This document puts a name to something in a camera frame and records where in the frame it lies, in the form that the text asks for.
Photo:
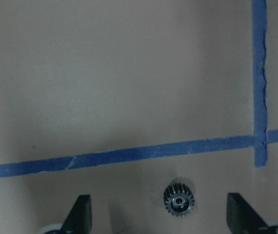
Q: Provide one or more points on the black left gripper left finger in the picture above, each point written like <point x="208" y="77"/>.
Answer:
<point x="79" y="219"/>

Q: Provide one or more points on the black bearing gear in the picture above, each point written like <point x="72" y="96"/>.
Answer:
<point x="178" y="199"/>

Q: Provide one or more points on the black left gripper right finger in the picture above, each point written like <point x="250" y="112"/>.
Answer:
<point x="241" y="218"/>

